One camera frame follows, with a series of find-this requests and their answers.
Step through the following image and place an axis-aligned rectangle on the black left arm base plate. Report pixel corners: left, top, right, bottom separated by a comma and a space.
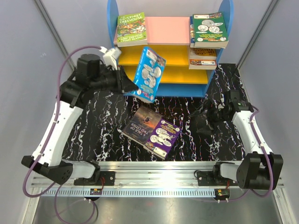
73, 171, 116, 186

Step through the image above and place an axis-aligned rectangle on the blue 91-storey treehouse book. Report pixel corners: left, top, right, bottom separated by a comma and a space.
189, 16, 195, 48

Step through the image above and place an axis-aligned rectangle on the right small circuit board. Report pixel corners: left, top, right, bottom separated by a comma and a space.
215, 189, 230, 198

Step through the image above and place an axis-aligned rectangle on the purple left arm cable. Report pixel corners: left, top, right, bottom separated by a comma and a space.
22, 45, 103, 223

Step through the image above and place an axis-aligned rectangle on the purple treehouse book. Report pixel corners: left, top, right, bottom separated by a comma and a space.
143, 119, 181, 160

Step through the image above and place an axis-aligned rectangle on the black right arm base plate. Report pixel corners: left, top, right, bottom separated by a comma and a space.
193, 170, 238, 187

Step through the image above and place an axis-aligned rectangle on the lime green treehouse book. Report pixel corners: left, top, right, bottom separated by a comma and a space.
116, 12, 148, 47

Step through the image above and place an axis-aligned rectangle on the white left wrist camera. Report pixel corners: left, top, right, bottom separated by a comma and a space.
99, 46, 121, 70

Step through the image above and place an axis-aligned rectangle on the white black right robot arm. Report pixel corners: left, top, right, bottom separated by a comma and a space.
190, 90, 284, 191

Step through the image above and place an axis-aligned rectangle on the light blue 26-storey book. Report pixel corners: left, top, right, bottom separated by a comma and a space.
130, 46, 166, 103

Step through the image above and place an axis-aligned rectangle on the slotted grey cable duct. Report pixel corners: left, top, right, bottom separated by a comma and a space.
44, 187, 215, 198

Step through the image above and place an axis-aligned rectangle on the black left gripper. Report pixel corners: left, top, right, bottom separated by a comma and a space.
90, 64, 138, 94

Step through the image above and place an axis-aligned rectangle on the left small circuit board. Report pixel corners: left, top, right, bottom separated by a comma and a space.
90, 189, 103, 196

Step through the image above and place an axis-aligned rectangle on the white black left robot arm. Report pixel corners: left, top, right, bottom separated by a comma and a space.
21, 53, 138, 185

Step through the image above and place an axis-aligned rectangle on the blue pink yellow bookshelf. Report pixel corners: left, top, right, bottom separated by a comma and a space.
107, 0, 234, 98

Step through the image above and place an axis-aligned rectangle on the yellow 130-storey treehouse book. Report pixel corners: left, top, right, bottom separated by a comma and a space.
188, 47, 217, 70

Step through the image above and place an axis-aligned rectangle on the small circuit board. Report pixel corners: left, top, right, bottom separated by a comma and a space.
215, 189, 230, 198
90, 189, 103, 196

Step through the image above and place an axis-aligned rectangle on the dark tale of two cities book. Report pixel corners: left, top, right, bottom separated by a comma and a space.
121, 106, 162, 146

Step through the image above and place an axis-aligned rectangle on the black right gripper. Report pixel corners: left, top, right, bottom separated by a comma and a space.
188, 99, 230, 135

